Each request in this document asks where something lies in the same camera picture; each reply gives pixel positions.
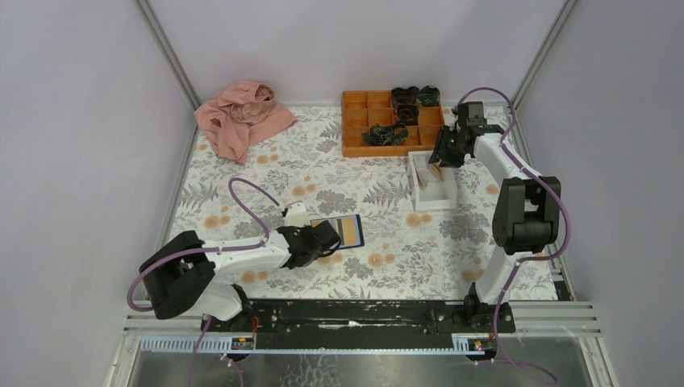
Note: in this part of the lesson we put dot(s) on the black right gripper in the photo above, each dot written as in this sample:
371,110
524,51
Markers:
440,151

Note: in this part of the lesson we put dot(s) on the white plastic card tray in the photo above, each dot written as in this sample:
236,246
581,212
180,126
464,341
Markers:
426,193

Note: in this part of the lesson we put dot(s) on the slotted aluminium cable rail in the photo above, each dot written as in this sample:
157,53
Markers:
239,345

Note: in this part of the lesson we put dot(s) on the pink crumpled cloth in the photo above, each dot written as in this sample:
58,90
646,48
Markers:
244,114

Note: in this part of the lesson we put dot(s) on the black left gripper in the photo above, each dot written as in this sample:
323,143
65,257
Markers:
301,230

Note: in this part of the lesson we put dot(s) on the black blue card holder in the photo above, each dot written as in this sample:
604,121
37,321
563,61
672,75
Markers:
335,223

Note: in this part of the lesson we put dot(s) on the floral patterned table mat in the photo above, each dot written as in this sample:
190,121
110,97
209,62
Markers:
407,254

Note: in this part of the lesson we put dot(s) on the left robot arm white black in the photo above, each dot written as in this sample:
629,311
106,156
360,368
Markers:
186,275

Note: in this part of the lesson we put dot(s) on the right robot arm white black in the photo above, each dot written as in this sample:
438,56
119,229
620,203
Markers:
526,217

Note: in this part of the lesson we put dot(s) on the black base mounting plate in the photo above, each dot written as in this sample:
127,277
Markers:
357,321

